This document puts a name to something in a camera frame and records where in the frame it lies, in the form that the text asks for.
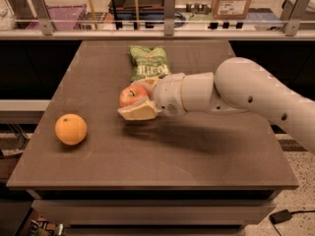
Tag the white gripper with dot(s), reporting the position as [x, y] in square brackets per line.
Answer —
[167, 93]

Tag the cardboard box with label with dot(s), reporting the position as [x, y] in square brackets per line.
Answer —
[230, 9]

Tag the grey right rail bracket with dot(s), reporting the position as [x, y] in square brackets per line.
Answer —
[291, 16]

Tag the grey metal rail bracket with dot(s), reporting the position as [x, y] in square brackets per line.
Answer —
[169, 9]

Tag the grey left rail bracket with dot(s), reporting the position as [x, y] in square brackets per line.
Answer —
[46, 26]

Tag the black power adapter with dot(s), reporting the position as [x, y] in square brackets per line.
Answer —
[280, 216]

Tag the orange fruit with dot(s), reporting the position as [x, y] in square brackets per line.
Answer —
[71, 129]

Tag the green chip bag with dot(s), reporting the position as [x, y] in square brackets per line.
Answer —
[148, 62]

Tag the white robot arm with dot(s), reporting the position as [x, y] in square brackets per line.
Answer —
[237, 85]

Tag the red apple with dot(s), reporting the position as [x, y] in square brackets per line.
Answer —
[132, 94]

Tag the purple plastic crate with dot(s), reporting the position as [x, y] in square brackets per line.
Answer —
[67, 17]

